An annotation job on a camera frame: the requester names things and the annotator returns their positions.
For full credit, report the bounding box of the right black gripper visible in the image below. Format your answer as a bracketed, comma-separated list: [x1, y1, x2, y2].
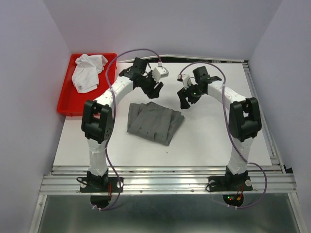
[176, 81, 205, 109]

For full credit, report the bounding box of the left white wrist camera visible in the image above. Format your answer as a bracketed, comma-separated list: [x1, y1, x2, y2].
[152, 67, 169, 82]

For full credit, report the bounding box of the aluminium frame rail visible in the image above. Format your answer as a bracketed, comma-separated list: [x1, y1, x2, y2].
[39, 165, 297, 195]

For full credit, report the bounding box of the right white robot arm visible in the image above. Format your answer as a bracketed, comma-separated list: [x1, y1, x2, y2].
[177, 67, 262, 192]

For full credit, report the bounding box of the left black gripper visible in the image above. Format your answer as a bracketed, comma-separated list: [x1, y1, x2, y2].
[139, 70, 163, 99]

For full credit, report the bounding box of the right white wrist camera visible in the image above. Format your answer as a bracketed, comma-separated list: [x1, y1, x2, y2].
[177, 74, 193, 89]

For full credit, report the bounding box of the grey pleated skirt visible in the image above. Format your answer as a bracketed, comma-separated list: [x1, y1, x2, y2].
[127, 102, 185, 146]

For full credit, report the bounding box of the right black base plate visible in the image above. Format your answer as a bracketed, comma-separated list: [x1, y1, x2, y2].
[205, 176, 253, 193]

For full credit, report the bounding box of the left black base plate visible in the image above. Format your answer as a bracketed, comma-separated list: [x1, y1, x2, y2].
[76, 177, 124, 193]

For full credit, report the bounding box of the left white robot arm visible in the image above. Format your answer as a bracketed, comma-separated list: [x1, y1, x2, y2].
[81, 58, 169, 191]

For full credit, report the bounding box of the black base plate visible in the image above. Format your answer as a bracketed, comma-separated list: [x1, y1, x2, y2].
[205, 176, 253, 193]
[76, 177, 124, 193]

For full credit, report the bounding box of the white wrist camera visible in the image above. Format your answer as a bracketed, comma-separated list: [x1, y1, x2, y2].
[177, 74, 193, 89]
[152, 67, 169, 82]

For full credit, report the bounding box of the red plastic tray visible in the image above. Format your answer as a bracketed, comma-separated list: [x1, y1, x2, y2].
[57, 53, 117, 117]

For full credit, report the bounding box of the white crumpled skirt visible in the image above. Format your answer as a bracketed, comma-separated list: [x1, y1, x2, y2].
[71, 54, 108, 94]

